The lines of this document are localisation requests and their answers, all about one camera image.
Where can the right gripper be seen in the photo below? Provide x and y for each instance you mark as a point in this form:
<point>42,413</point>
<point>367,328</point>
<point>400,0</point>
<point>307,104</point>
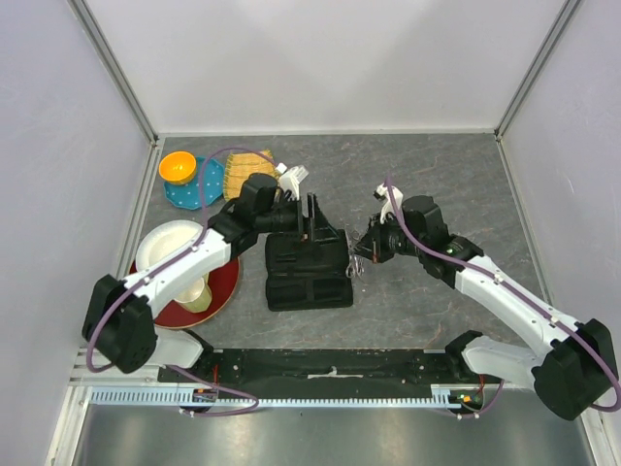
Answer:
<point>371,245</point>

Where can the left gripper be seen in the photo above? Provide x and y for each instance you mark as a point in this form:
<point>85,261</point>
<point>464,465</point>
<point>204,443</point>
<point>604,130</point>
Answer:
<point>316,227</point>

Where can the black zip tool case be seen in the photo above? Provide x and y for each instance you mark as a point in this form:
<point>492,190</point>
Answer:
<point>306,275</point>

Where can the silver scissors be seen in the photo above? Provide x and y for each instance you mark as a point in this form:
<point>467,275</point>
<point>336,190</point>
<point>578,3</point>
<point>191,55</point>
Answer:
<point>355,267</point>
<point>358,253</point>

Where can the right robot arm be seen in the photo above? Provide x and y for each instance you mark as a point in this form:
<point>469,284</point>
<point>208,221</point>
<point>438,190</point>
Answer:
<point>569,364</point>

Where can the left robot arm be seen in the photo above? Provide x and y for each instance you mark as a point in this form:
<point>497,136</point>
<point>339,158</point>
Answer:
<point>119,325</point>

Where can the woven bamboo basket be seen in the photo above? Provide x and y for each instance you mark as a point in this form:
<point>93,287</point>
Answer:
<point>239,166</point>

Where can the red round tray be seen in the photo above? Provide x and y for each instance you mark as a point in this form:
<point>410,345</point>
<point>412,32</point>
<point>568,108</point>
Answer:
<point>222,283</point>

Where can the blue dotted plate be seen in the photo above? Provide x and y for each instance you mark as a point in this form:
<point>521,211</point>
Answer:
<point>187,196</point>

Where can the yellow-green cup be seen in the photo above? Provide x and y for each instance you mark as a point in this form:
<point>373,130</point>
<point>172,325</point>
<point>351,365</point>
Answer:
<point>196,298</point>

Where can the orange bowl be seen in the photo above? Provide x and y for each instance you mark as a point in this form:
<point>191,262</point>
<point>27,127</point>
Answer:
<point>178,167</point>

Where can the white paper plate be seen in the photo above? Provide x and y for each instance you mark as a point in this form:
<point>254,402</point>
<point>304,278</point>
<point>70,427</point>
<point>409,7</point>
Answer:
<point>165,239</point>

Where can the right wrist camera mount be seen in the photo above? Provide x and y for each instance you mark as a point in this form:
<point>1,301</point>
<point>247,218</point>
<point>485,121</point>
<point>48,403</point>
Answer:
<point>391,198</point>

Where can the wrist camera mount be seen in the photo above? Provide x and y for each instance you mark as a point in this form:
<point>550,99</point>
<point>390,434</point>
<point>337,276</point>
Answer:
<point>290,179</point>
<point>391,198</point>

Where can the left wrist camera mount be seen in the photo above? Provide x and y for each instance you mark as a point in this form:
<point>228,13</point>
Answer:
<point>290,179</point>

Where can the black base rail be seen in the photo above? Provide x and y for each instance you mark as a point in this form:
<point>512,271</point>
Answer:
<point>310,374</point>

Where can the white cable duct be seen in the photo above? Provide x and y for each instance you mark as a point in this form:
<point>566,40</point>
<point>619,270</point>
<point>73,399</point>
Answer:
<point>187,397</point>

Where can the right aluminium frame post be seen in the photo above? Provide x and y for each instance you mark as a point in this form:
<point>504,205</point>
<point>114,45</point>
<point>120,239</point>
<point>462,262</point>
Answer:
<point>548,45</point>

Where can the aluminium frame post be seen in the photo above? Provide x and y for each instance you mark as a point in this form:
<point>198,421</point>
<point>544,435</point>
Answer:
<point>548,45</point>
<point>98,40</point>

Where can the left aluminium frame post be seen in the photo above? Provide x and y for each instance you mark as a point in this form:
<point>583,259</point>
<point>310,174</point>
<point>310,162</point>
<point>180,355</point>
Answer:
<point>98,40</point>

